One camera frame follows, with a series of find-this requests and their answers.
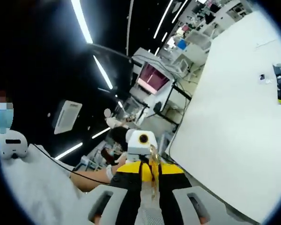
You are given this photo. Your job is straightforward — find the white wearable device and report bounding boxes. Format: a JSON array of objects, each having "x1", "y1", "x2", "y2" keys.
[{"x1": 0, "y1": 129, "x2": 29, "y2": 161}]

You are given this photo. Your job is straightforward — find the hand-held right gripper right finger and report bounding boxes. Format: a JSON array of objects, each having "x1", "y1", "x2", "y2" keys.
[{"x1": 158, "y1": 163, "x2": 259, "y2": 225}]

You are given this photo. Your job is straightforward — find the thin ceiling light strip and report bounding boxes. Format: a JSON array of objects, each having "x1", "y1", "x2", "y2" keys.
[
  {"x1": 153, "y1": 0, "x2": 177, "y2": 40},
  {"x1": 171, "y1": 0, "x2": 190, "y2": 24}
]

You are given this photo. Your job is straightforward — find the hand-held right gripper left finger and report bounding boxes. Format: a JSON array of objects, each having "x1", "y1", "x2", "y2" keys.
[{"x1": 87, "y1": 161, "x2": 143, "y2": 225}]

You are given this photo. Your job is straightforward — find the laptop with purple screen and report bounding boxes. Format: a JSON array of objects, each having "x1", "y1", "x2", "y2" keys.
[{"x1": 136, "y1": 62, "x2": 170, "y2": 94}]

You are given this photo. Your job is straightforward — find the white ceiling air conditioner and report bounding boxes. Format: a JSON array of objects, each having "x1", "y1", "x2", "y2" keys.
[{"x1": 53, "y1": 99, "x2": 83, "y2": 135}]

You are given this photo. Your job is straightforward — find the white standing desk black legs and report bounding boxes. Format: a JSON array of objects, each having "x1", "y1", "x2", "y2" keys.
[{"x1": 128, "y1": 77, "x2": 193, "y2": 126}]

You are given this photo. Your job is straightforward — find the blue storage box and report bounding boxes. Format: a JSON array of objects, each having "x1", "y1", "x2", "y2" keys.
[{"x1": 176, "y1": 38, "x2": 188, "y2": 52}]

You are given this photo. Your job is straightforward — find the wide ceiling light strip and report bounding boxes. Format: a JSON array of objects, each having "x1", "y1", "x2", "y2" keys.
[{"x1": 70, "y1": 0, "x2": 94, "y2": 45}]

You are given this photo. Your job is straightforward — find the gold skincare sachet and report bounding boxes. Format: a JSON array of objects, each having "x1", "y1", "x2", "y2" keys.
[{"x1": 140, "y1": 143, "x2": 162, "y2": 225}]

